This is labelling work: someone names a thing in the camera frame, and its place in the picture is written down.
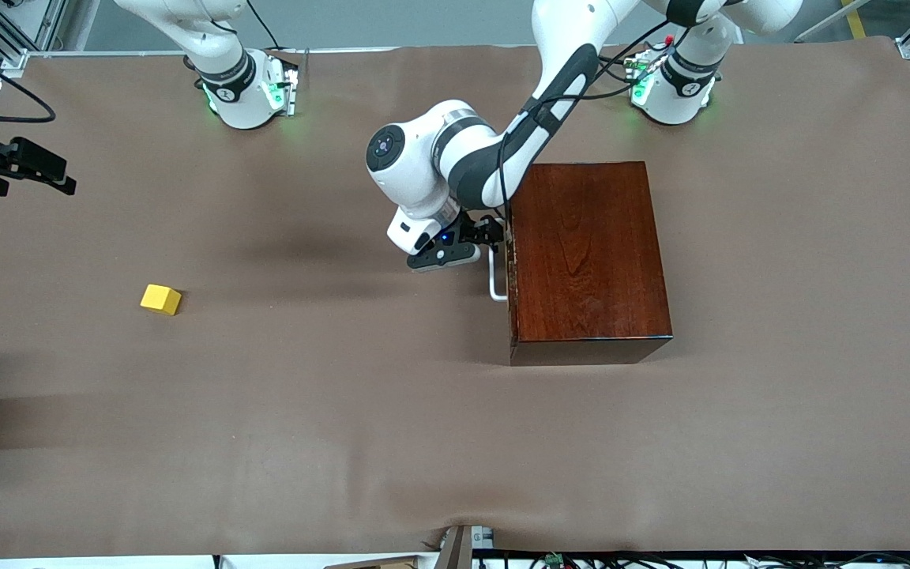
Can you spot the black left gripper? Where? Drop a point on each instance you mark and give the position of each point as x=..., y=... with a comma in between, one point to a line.
x=477, y=231

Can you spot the yellow wooden block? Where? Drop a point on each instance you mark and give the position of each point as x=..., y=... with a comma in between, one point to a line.
x=161, y=299

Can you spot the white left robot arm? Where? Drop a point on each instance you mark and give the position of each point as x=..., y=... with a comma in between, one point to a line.
x=411, y=170

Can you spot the dark red wooden cabinet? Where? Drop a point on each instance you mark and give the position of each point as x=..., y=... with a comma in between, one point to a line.
x=589, y=253

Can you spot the brown table cloth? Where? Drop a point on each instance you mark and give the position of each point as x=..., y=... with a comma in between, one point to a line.
x=344, y=435

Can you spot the small white box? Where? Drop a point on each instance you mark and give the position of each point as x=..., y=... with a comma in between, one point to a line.
x=483, y=537

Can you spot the green connector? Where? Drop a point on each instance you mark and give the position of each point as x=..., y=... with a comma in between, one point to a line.
x=554, y=559

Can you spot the wooden plank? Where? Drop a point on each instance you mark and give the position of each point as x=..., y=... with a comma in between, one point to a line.
x=376, y=564

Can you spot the yellow floor tape strip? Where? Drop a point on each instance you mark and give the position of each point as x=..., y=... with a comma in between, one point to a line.
x=856, y=22

